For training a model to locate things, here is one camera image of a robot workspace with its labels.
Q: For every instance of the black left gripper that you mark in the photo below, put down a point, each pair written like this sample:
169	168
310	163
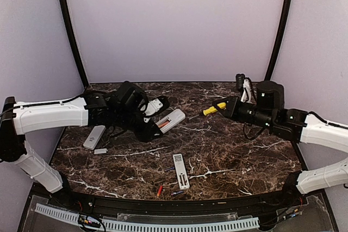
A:
147	135

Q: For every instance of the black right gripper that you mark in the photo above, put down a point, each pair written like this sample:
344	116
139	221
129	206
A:
232	107

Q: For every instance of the yellow handled screwdriver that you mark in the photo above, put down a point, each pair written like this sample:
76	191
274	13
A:
210	110

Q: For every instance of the white remote with barcode label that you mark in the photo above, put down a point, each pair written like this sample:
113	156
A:
174	118

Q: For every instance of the white button remote control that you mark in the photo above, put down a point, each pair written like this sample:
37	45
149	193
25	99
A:
181	173

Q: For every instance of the red blue battery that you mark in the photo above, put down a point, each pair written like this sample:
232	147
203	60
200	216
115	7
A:
159	190

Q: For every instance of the plain white slim remote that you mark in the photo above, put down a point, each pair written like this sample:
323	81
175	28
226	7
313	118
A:
94	137

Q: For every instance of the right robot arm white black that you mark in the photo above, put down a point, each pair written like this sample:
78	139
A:
296	126

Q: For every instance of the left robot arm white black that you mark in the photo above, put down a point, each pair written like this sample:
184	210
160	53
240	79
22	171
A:
128	108

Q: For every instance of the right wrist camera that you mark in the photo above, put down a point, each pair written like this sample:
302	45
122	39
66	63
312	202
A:
245	87

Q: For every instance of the white slotted cable duct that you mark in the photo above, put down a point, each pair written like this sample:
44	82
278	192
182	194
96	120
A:
128	222

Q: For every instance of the right black frame post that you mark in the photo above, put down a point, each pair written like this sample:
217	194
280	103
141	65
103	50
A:
278	39

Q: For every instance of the black frame post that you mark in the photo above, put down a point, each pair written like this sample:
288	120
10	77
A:
278	39
73	42

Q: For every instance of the left black frame post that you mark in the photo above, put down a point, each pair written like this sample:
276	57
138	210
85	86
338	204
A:
73	42

